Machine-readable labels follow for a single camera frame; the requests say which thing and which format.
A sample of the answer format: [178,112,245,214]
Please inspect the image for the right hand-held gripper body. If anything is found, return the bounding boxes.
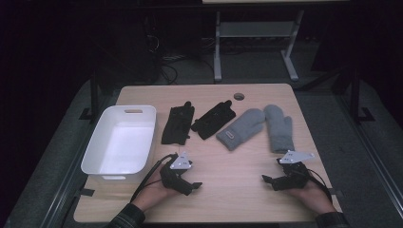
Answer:
[275,150,316,191]

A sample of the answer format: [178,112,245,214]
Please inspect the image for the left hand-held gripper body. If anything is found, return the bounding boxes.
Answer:
[159,151,193,192]

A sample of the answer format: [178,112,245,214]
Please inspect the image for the plain grey mitten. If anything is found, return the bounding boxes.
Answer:
[263,104,296,155]

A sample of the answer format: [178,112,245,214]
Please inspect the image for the black glove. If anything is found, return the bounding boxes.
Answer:
[161,101,196,146]
[190,100,238,141]

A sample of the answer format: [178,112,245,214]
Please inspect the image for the grey mitten with label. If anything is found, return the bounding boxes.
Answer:
[216,107,266,152]

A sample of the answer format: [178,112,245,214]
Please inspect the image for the white plastic bin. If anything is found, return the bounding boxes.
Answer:
[80,104,158,185]

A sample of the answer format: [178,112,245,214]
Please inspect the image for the person's left hand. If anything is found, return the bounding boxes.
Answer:
[131,173,179,213]

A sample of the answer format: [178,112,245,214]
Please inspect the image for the person's right hand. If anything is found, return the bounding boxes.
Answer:
[286,180,337,217]

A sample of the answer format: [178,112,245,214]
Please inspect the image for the black metal stand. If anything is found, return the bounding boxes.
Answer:
[347,66,376,124]
[78,70,103,122]

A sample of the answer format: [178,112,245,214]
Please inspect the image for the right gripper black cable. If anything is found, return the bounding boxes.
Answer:
[305,168,334,203]

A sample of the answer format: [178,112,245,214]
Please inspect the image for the black strap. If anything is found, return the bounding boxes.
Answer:
[78,187,96,198]
[328,187,346,198]

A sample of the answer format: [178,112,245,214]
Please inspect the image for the black floor cables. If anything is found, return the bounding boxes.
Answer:
[157,54,217,86]

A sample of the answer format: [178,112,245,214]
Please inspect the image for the grey metal desk frame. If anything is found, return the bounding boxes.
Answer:
[213,9,306,84]

